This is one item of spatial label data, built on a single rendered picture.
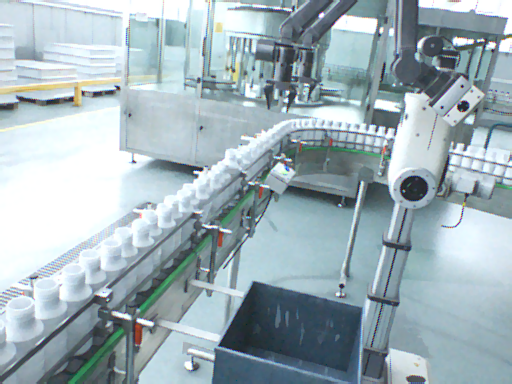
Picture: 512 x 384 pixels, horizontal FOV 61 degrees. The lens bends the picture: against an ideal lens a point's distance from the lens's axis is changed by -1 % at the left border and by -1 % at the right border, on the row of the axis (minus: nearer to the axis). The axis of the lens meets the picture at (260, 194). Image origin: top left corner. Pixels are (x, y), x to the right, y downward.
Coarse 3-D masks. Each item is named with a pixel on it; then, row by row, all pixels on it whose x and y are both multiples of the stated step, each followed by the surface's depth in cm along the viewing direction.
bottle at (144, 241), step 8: (136, 224) 96; (144, 224) 99; (136, 232) 96; (144, 232) 96; (136, 240) 96; (144, 240) 97; (152, 240) 99; (144, 248) 96; (152, 256) 100; (144, 264) 98; (152, 264) 100; (144, 272) 98; (144, 288) 100
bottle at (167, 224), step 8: (160, 208) 106; (168, 208) 107; (160, 216) 107; (168, 216) 107; (160, 224) 107; (168, 224) 107; (168, 232) 108; (168, 240) 109; (168, 248) 109; (168, 264) 111
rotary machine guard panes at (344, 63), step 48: (144, 0) 464; (192, 0) 452; (240, 0) 440; (288, 0) 429; (336, 0) 418; (384, 0) 408; (144, 48) 480; (192, 48) 466; (240, 48) 454; (336, 48) 431; (192, 96) 482; (240, 96) 469; (336, 96) 444
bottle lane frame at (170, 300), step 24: (264, 192) 203; (240, 216) 166; (240, 240) 174; (192, 264) 122; (216, 264) 147; (168, 288) 107; (192, 288) 126; (144, 312) 96; (168, 312) 111; (120, 336) 87; (144, 336) 99; (96, 360) 79; (120, 360) 89; (144, 360) 102
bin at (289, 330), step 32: (224, 288) 120; (256, 288) 122; (160, 320) 103; (256, 320) 125; (288, 320) 123; (320, 320) 120; (352, 320) 118; (224, 352) 93; (256, 352) 126; (288, 352) 126; (320, 352) 123; (352, 352) 119
